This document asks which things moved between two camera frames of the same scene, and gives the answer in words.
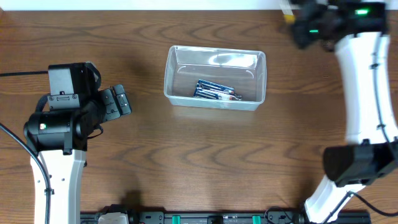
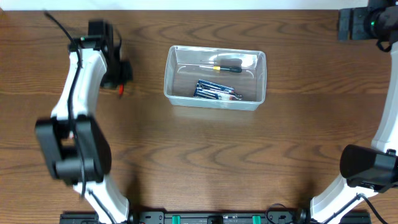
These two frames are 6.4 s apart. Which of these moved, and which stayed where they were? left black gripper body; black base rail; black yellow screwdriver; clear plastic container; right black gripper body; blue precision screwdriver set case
Moved: left black gripper body; right black gripper body; black yellow screwdriver
Stayed: blue precision screwdriver set case; clear plastic container; black base rail
